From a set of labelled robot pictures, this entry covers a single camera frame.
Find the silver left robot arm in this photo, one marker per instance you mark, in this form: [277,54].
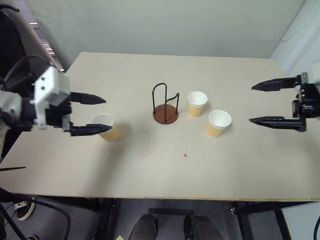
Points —
[11,106]

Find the black and white sneaker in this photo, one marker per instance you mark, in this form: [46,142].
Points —
[25,207]

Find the yellow paper cup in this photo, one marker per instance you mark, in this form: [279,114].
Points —
[111,135]
[195,111]
[215,131]

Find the dark rounded shape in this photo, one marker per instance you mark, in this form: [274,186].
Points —
[203,228]
[143,228]

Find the small red scrap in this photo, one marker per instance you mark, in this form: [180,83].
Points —
[185,155]

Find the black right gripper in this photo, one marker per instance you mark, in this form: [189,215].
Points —
[307,100]

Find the black tripod legs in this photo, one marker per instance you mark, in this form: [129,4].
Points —
[10,220]

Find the thin black pointed rod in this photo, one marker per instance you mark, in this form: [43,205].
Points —
[12,168]

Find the black equipment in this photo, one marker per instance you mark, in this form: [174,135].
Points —
[10,37]

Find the yellow paper note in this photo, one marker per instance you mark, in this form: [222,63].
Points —
[120,237]

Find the white board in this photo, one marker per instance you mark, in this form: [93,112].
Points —
[300,222]

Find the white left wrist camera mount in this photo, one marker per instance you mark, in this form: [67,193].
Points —
[46,83]

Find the black table frame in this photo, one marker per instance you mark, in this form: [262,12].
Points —
[107,217]

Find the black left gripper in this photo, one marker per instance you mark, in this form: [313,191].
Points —
[58,113]

